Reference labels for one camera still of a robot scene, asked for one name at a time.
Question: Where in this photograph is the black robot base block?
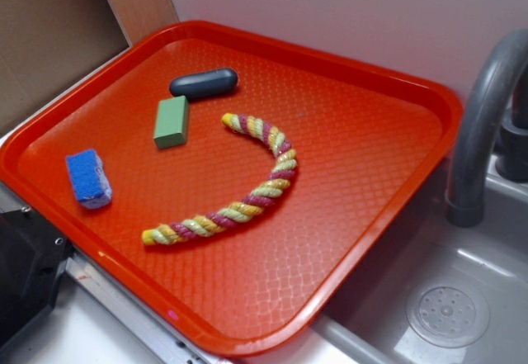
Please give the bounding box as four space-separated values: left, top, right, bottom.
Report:
1 206 72 351

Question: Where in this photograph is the dark grey plastic pickle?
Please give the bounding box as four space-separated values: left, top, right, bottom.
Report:
168 68 238 100

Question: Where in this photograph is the orange plastic tray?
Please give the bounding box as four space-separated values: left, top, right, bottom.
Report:
1 21 462 357

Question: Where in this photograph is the green wooden block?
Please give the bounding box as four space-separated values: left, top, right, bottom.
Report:
153 96 189 149

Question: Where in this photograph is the blue sponge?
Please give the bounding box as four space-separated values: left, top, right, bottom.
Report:
66 149 113 210

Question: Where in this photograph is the grey toy sink basin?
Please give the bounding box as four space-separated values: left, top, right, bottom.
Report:
313 165 527 363

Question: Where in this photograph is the grey toy faucet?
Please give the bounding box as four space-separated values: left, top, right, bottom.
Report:
445 28 527 228

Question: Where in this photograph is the brown cardboard panel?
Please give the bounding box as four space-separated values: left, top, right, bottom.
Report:
1 0 178 134

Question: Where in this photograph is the multicolour twisted rope toy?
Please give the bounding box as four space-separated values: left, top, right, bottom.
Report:
141 113 298 246

